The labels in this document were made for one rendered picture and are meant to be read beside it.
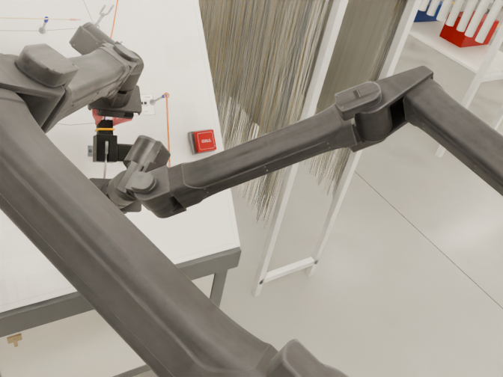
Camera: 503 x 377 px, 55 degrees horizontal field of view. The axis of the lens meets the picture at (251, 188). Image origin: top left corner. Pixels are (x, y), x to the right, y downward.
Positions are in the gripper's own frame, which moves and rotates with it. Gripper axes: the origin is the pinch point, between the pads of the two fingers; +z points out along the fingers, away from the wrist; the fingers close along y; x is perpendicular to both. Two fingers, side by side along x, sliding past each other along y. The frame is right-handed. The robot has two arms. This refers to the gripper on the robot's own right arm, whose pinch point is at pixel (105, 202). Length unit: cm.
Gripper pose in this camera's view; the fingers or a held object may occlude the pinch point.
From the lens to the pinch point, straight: 106.7
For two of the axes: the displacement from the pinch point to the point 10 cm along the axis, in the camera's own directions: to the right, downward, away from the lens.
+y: -8.7, -0.3, -4.8
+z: -4.8, 1.8, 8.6
